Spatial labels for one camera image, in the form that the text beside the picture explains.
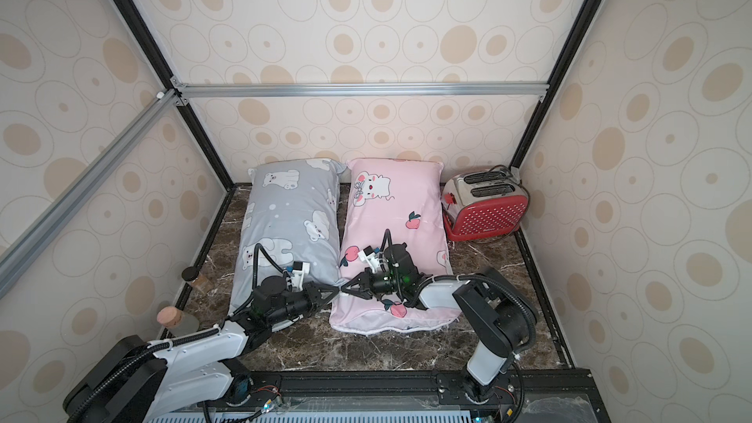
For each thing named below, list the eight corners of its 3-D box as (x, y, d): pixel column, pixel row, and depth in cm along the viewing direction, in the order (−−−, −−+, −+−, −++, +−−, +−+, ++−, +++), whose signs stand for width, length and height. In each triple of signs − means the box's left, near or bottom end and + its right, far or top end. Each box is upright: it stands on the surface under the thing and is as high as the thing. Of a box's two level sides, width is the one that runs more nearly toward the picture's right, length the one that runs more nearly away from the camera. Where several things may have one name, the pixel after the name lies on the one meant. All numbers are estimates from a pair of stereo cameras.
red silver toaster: (443, 242, 105) (453, 208, 91) (437, 204, 117) (445, 169, 102) (517, 242, 105) (538, 208, 91) (503, 204, 117) (521, 169, 102)
